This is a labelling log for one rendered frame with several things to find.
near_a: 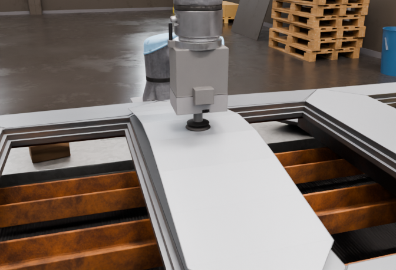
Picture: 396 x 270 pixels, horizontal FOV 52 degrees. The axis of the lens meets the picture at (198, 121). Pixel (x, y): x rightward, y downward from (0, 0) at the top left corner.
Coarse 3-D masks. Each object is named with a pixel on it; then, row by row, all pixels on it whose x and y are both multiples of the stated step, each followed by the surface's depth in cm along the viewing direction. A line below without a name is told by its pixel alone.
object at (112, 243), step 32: (320, 192) 86; (352, 192) 88; (384, 192) 91; (128, 224) 76; (352, 224) 81; (384, 224) 84; (0, 256) 71; (32, 256) 73; (64, 256) 74; (96, 256) 68; (128, 256) 70
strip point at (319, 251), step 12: (264, 252) 46; (276, 252) 46; (288, 252) 47; (300, 252) 47; (312, 252) 47; (324, 252) 47; (204, 264) 45; (216, 264) 45; (228, 264) 45; (240, 264) 45; (252, 264) 45; (264, 264) 45; (276, 264) 45; (288, 264) 45; (300, 264) 45; (312, 264) 45; (324, 264) 45
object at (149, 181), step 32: (384, 96) 110; (32, 128) 88; (64, 128) 89; (96, 128) 91; (128, 128) 90; (320, 128) 96; (0, 160) 77; (384, 160) 77; (160, 192) 62; (160, 224) 56; (160, 256) 53
